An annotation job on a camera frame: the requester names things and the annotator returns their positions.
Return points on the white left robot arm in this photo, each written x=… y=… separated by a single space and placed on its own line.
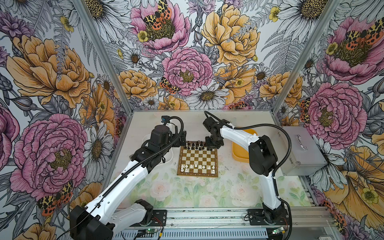
x=100 y=219

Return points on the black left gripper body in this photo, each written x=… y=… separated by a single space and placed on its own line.
x=175 y=142

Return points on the wooden chess board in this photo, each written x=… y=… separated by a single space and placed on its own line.
x=197 y=160

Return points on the aluminium corner post right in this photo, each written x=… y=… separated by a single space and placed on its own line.
x=313 y=38

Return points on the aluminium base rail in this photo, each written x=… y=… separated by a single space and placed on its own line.
x=204 y=218

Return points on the floral table mat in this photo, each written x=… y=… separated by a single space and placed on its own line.
x=235 y=187

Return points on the yellow plastic bin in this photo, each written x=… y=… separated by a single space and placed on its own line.
x=240 y=150

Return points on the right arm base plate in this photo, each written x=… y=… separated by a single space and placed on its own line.
x=257 y=217

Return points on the grey metal box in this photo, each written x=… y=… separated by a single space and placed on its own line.
x=306 y=157

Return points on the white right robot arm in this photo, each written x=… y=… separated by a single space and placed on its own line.
x=263 y=159

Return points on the white cable duct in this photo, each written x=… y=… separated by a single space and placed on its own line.
x=196 y=234

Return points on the aluminium corner post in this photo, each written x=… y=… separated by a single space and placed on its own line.
x=313 y=38
x=96 y=39

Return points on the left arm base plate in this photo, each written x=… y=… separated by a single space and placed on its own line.
x=154 y=218

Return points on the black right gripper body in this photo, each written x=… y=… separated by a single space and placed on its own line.
x=214 y=142

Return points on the aluminium corner post left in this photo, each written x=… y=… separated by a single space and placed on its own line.
x=96 y=39

